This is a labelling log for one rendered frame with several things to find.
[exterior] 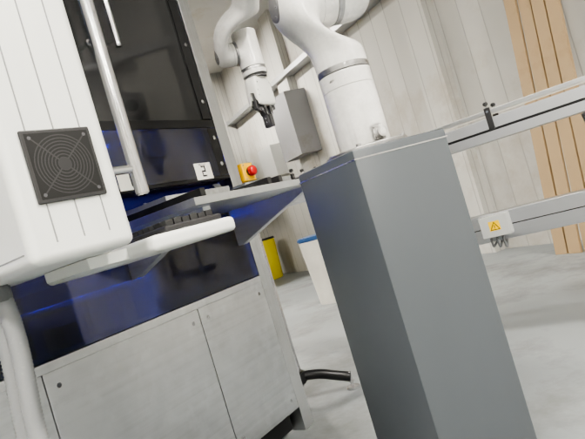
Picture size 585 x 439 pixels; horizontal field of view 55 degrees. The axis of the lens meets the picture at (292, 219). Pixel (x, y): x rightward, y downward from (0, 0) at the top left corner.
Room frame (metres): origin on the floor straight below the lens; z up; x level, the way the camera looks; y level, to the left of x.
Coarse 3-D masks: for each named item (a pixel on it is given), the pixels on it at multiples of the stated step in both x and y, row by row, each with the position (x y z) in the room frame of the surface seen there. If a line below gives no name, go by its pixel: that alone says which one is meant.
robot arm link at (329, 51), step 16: (272, 0) 1.22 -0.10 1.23; (288, 0) 1.19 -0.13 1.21; (304, 0) 1.19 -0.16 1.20; (320, 0) 1.21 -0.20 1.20; (336, 0) 1.22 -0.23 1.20; (272, 16) 1.24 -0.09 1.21; (288, 16) 1.20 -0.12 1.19; (304, 16) 1.19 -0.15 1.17; (320, 16) 1.22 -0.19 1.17; (336, 16) 1.25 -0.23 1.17; (288, 32) 1.24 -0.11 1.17; (304, 32) 1.22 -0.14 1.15; (320, 32) 1.20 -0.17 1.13; (336, 32) 1.21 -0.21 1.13; (304, 48) 1.26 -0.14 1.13; (320, 48) 1.22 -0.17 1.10; (336, 48) 1.21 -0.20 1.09; (352, 48) 1.21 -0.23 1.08; (320, 64) 1.23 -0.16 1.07; (336, 64) 1.21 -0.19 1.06; (352, 64) 1.21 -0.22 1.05; (368, 64) 1.25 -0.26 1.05
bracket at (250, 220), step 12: (288, 192) 1.87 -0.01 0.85; (300, 192) 1.84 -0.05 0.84; (252, 204) 1.96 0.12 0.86; (264, 204) 1.93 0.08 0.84; (276, 204) 1.90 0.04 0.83; (288, 204) 1.88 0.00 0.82; (240, 216) 1.99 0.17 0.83; (252, 216) 1.96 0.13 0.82; (264, 216) 1.94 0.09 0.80; (276, 216) 1.93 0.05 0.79; (240, 228) 2.00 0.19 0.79; (252, 228) 1.97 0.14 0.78; (240, 240) 2.01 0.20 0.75
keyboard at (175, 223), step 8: (184, 216) 1.07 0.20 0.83; (192, 216) 1.09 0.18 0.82; (200, 216) 1.10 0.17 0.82; (208, 216) 1.10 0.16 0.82; (216, 216) 1.12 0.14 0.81; (160, 224) 1.05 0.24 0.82; (168, 224) 1.04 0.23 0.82; (176, 224) 1.04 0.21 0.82; (184, 224) 1.05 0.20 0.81; (192, 224) 1.07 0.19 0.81; (136, 232) 1.10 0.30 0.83; (144, 232) 1.09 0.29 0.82; (152, 232) 1.05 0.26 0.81; (160, 232) 1.03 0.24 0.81; (136, 240) 1.09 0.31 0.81
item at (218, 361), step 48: (240, 288) 1.97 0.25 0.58; (144, 336) 1.59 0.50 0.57; (192, 336) 1.74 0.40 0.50; (240, 336) 1.92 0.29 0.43; (0, 384) 1.25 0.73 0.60; (48, 384) 1.34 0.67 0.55; (96, 384) 1.44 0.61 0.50; (144, 384) 1.55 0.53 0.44; (192, 384) 1.69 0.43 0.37; (240, 384) 1.86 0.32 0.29; (288, 384) 2.06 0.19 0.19; (0, 432) 1.22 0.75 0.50; (48, 432) 1.31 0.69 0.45; (96, 432) 1.40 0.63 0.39; (144, 432) 1.52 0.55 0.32; (192, 432) 1.65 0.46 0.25; (240, 432) 1.81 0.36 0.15
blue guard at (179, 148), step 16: (192, 128) 1.98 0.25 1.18; (112, 144) 1.67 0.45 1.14; (144, 144) 1.77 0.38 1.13; (160, 144) 1.83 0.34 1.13; (176, 144) 1.89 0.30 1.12; (192, 144) 1.96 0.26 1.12; (208, 144) 2.02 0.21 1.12; (112, 160) 1.65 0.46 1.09; (144, 160) 1.75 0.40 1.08; (160, 160) 1.81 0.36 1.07; (176, 160) 1.87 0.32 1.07; (192, 160) 1.94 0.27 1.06; (208, 160) 2.00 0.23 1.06; (160, 176) 1.79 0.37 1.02; (176, 176) 1.85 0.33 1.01; (192, 176) 1.92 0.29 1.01
